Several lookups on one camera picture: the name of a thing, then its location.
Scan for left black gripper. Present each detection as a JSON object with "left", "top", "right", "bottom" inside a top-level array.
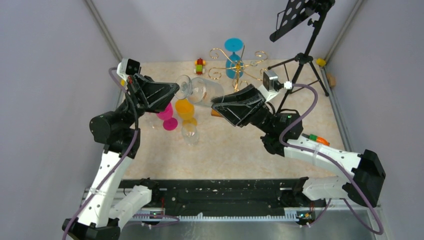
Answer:
[{"left": 116, "top": 72, "right": 180, "bottom": 130}]

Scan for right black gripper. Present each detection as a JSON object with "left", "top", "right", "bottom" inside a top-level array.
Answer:
[{"left": 210, "top": 84, "right": 276, "bottom": 135}]

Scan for magenta wine glass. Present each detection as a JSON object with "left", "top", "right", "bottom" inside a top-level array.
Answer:
[{"left": 156, "top": 103, "right": 178, "bottom": 131}]

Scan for yellow wine glass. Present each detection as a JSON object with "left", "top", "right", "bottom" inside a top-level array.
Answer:
[{"left": 174, "top": 99, "right": 198, "bottom": 126}]

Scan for blue wine glass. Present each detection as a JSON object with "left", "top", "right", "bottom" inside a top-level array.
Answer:
[{"left": 224, "top": 37, "right": 244, "bottom": 79}]

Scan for gold wire glass rack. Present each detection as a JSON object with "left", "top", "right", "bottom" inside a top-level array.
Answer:
[{"left": 207, "top": 45, "right": 268, "bottom": 93}]

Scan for clear glass back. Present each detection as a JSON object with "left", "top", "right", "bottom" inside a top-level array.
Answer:
[{"left": 175, "top": 75, "right": 224, "bottom": 107}]

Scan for clear glass front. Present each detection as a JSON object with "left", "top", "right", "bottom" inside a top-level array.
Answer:
[{"left": 181, "top": 123, "right": 200, "bottom": 146}]

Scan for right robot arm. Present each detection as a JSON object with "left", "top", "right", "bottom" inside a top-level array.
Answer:
[{"left": 210, "top": 84, "right": 386, "bottom": 208}]

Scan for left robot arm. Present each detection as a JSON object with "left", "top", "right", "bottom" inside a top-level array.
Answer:
[{"left": 62, "top": 73, "right": 180, "bottom": 240}]

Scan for colourful toy car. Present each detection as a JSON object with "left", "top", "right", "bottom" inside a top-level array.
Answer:
[{"left": 193, "top": 57, "right": 206, "bottom": 75}]

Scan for orange tape dispenser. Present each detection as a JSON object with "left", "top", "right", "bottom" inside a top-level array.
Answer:
[{"left": 301, "top": 133, "right": 330, "bottom": 146}]

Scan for yellow corner clamp right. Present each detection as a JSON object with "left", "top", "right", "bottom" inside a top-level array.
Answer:
[{"left": 316, "top": 58, "right": 327, "bottom": 68}]

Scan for black music stand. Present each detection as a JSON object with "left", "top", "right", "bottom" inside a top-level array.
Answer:
[{"left": 268, "top": 0, "right": 336, "bottom": 114}]

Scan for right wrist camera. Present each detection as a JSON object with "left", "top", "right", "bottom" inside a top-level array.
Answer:
[{"left": 258, "top": 70, "right": 293, "bottom": 102}]

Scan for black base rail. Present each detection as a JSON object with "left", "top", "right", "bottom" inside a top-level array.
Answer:
[{"left": 118, "top": 177, "right": 327, "bottom": 217}]

